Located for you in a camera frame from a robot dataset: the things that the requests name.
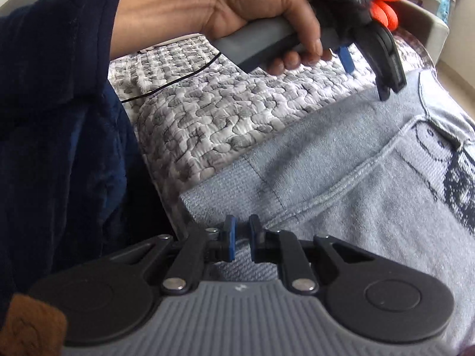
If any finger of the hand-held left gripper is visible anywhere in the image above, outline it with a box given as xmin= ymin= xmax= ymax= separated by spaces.
xmin=357 ymin=20 xmax=406 ymax=101

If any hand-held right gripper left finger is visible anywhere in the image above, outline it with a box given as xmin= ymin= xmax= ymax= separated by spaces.
xmin=111 ymin=215 xmax=238 ymax=297

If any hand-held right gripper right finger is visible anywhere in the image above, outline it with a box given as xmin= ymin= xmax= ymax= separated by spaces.
xmin=248 ymin=214 xmax=375 ymax=297

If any grey knit sweater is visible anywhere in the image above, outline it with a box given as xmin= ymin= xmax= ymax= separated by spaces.
xmin=178 ymin=63 xmax=475 ymax=356

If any person's left forearm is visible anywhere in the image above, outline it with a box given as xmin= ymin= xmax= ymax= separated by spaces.
xmin=0 ymin=0 xmax=218 ymax=127

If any person's left hand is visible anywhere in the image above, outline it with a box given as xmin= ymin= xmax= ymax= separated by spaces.
xmin=200 ymin=0 xmax=333 ymax=77

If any blue phone stand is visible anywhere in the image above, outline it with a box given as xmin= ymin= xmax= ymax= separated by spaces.
xmin=338 ymin=44 xmax=356 ymax=75

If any grey sofa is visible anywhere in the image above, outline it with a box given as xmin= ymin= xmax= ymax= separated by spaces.
xmin=393 ymin=0 xmax=451 ymax=63

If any orange knot cushion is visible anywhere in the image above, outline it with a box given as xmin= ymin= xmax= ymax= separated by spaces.
xmin=369 ymin=0 xmax=409 ymax=32

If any grey checked quilted blanket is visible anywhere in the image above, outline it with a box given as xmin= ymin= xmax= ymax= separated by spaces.
xmin=107 ymin=26 xmax=438 ymax=231

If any person's dark blue clothing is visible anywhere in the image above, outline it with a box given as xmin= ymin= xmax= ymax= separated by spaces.
xmin=0 ymin=82 xmax=186 ymax=320

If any brown fuzzy patch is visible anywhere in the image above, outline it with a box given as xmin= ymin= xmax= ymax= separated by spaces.
xmin=0 ymin=293 xmax=68 ymax=356

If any black cable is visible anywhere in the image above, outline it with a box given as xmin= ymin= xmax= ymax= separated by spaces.
xmin=119 ymin=46 xmax=222 ymax=104

